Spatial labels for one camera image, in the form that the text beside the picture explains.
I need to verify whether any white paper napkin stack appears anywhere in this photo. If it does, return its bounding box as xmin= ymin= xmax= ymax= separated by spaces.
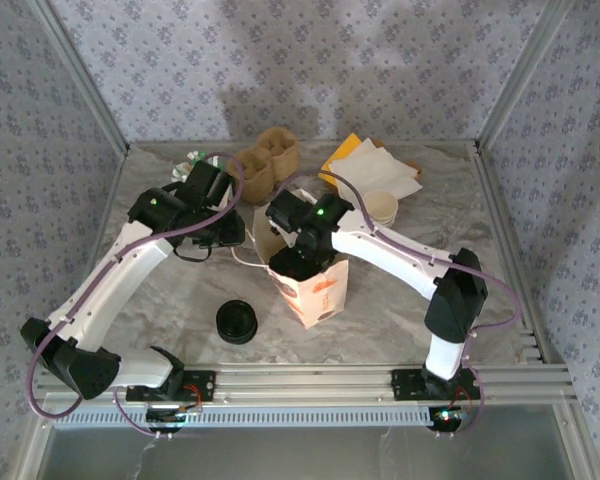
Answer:
xmin=359 ymin=138 xmax=424 ymax=199

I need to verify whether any paper cup stack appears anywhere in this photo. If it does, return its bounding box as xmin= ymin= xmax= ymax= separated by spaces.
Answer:
xmin=362 ymin=188 xmax=399 ymax=229

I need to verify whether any right circuit board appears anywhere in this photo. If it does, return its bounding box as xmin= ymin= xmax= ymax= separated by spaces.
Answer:
xmin=427 ymin=405 xmax=470 ymax=435

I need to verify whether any grey metal panel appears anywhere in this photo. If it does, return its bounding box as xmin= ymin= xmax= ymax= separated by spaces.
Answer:
xmin=44 ymin=429 xmax=576 ymax=480

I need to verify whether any aluminium right frame post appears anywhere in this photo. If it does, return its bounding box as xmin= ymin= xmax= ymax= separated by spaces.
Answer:
xmin=474 ymin=0 xmax=576 ymax=151

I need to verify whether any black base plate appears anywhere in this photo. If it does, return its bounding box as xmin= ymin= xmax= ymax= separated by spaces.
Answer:
xmin=124 ymin=368 xmax=217 ymax=403
xmin=390 ymin=368 xmax=483 ymax=403

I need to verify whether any printed white paper bag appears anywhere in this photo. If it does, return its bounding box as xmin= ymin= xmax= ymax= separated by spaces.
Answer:
xmin=229 ymin=187 xmax=351 ymax=330

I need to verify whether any aluminium left frame post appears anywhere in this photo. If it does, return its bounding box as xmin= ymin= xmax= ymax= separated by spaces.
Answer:
xmin=29 ymin=0 xmax=131 ymax=157

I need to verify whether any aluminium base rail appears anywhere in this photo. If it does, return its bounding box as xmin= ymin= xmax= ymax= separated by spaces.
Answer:
xmin=29 ymin=362 xmax=579 ymax=407

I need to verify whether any yellow paper envelope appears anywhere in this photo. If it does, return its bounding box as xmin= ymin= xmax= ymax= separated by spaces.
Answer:
xmin=320 ymin=132 xmax=364 ymax=190

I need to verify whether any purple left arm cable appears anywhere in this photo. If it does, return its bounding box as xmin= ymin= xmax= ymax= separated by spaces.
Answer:
xmin=24 ymin=152 xmax=246 ymax=421

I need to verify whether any brown pulp cup carrier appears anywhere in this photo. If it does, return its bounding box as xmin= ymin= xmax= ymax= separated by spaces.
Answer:
xmin=228 ymin=126 xmax=301 ymax=204

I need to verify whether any grey slotted cable duct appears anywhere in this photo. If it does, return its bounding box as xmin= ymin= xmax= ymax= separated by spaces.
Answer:
xmin=54 ymin=403 xmax=434 ymax=429

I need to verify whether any circuit board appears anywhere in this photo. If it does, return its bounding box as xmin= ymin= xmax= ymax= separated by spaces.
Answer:
xmin=427 ymin=405 xmax=470 ymax=435
xmin=145 ymin=405 xmax=204 ymax=434

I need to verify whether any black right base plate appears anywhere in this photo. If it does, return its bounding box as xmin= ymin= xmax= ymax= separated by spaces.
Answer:
xmin=390 ymin=368 xmax=483 ymax=403

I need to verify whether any left circuit board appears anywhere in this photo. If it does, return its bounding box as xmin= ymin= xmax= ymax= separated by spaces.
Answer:
xmin=145 ymin=405 xmax=204 ymax=434

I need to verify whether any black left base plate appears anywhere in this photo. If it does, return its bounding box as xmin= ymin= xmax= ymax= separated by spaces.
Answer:
xmin=124 ymin=368 xmax=217 ymax=403

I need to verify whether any black cup lid stack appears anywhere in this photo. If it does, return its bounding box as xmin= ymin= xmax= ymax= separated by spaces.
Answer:
xmin=215 ymin=298 xmax=260 ymax=345

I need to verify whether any aluminium frame post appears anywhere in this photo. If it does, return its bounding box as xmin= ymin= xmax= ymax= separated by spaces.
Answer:
xmin=474 ymin=0 xmax=576 ymax=151
xmin=29 ymin=0 xmax=131 ymax=157

